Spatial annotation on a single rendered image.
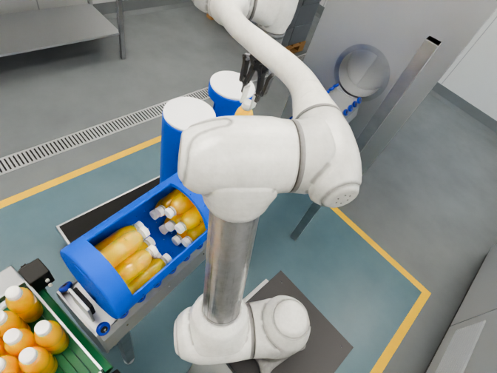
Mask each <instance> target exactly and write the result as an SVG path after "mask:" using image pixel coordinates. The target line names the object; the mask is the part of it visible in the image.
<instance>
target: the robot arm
mask: <svg viewBox="0 0 497 373"><path fill-rule="evenodd" d="M192 1H193V3H194V5H195V6H196V7H197V8H198V9H199V10H201V11H203V12H204V13H208V14H209V15H210V16H211V17H212V18H213V19H214V20H215V21H216V22H217V23H218V24H220V25H222V26H224V27H225V29H226V31H227V32H228V33H229V34H230V35H231V36H232V37H233V38H234V39H235V40H236V41H237V42H238V43H239V44H241V45H242V46H243V47H244V48H245V49H246V50H248V51H249V53H251V54H249V53H245V54H243V63H242V67H241V71H240V77H239V81H241V82H242V83H243V86H242V89H241V93H242V95H241V98H240V103H242V102H243V100H244V99H246V98H247V95H248V92H249V88H250V86H251V85H250V84H249V82H250V80H251V78H252V76H253V75H254V73H255V71H257V76H258V79H257V89H256V92H255V93H254V94H253V97H252V100H251V104H250V107H249V109H250V110H252V109H253V108H255V106H256V103H257V102H258V101H259V100H260V96H261V97H263V96H264V95H266V94H267V92H268V90H269V87H270V86H271V83H272V81H273V79H274V77H275V76H277V77H278V78H279V79H280V80H281V81H282V82H283V83H284V84H285V85H286V86H287V88H288V90H289V92H290V94H291V97H292V108H293V119H284V118H276V117H272V116H261V115H227V116H220V117H216V118H210V119H206V120H204V121H200V122H197V123H195V124H192V125H191V126H190V127H189V128H188V129H186V130H184V131H183V132H182V133H181V136H180V146H179V153H178V163H177V175H178V177H179V179H180V180H181V182H182V184H183V185H184V186H185V187H186V188H187V189H189V190H190V191H192V192H193V193H196V194H200V195H202V196H203V200H204V203H205V205H206V206H207V207H208V209H209V224H208V235H207V244H206V270H205V280H204V290H203V294H202V295H201V296H200V297H199V298H198V299H197V300H196V301H195V303H194V305H193V306H190V307H188V308H186V309H184V310H183V311H182V312H181V313H180V314H179V315H178V317H177V319H176V320H175V323H174V345H175V352H176V354H177V355H179V356H180V358H181V359H183V360H185V361H187V362H190V363H194V364H198V365H214V364H223V363H233V362H238V361H241V360H248V359H255V360H256V362H257V365H258V366H259V370H260V373H271V371H272V370H273V369H274V368H275V367H276V366H278V365H280V364H281V363H282V362H283V361H284V360H286V359H288V358H289V357H290V356H292V355H293V354H295V353H297V352H298V351H302V350H303V349H304V348H305V344H306V342H307V340H308V338H309V335H310V331H311V327H310V321H309V317H308V312H307V310H306V308H305V307H304V306H303V305H302V304H301V303H300V302H299V301H298V300H297V299H295V298H292V297H289V296H286V295H278V296H276V297H273V298H268V299H265V300H259V301H255V302H250V303H244V301H243V293H244V289H245V285H246V278H247V274H248V270H249V264H250V260H251V254H252V249H253V246H254V239H255V235H256V231H257V225H258V221H259V217H260V215H262V214H263V213H264V212H265V211H266V209H267V208H268V206H269V205H270V204H271V202H272V201H273V200H274V199H275V198H276V197H277V194H278V193H298V194H308V195H309V197H310V199H311V201H313V202H314V203H316V204H319V205H320V206H325V207H330V208H336V207H340V206H344V205H346V204H348V203H350V202H351V201H352V200H353V199H355V198H356V197H357V195H358V193H359V186H360V185H361V183H362V163H361V158H360V154H359V148H358V146H357V143H356V139H355V137H354V134H353V132H352V130H351V127H350V125H349V124H348V122H347V121H346V120H345V118H344V116H343V114H342V113H341V111H340V109H339V107H338V106H337V105H336V104H335V103H334V101H333V100H332V99H331V97H330V96H329V94H328V93H327V92H326V91H325V89H324V87H323V86H322V85H321V83H320V81H319V80H318V78H317V77H316V76H315V75H314V74H313V72H312V71H311V70H310V69H309V68H308V67H307V66H306V65H305V64H304V63H303V62H302V61H301V60H300V59H298V57H296V56H295V55H294V54H293V53H291V52H290V51H289V50H287V49H286V48H284V46H282V45H281V44H282V41H283V37H284V35H285V32H286V29H287V28H288V26H289V24H290V23H291V21H292V19H293V17H294V14H295V11H296V9H297V4H298V1H299V0H192ZM250 21H253V22H256V26H255V25H254V24H252V23H251V22H250ZM250 61H251V66H250V67H249V62H250ZM248 68H249V71H248ZM266 71H268V78H267V79H266V82H265V84H264V80H265V75H266ZM247 72H248V73H247ZM263 85H264V86H263Z"/></svg>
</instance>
